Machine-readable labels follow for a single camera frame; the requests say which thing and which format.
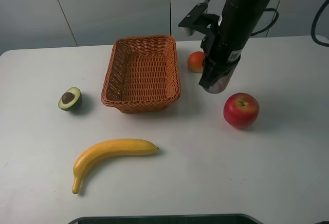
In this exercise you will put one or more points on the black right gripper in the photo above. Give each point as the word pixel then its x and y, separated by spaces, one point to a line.
pixel 227 35

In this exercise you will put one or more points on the clear glass cup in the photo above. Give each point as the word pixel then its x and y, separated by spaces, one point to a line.
pixel 218 75

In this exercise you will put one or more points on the orange wicker basket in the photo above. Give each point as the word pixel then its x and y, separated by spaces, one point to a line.
pixel 142 74

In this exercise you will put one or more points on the orange peach fruit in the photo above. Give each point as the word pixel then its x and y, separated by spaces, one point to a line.
pixel 195 62

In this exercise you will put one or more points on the red apple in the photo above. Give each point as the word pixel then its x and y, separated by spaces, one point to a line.
pixel 241 110

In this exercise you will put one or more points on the yellow banana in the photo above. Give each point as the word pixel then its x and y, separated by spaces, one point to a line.
pixel 95 154

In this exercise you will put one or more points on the halved avocado with pit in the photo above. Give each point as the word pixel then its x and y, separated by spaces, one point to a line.
pixel 71 100

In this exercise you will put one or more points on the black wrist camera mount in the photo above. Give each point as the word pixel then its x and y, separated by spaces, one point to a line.
pixel 198 19

